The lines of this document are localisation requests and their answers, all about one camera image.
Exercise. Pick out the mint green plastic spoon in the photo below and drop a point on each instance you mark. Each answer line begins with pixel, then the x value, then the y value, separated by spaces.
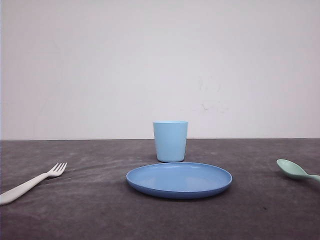
pixel 294 171

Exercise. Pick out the light blue plastic cup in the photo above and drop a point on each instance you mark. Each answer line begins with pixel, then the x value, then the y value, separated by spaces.
pixel 170 138

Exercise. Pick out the white plastic fork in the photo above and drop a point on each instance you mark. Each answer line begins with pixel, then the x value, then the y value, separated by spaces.
pixel 16 192

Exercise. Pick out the blue plastic plate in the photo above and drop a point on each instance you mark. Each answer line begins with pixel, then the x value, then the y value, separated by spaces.
pixel 179 180

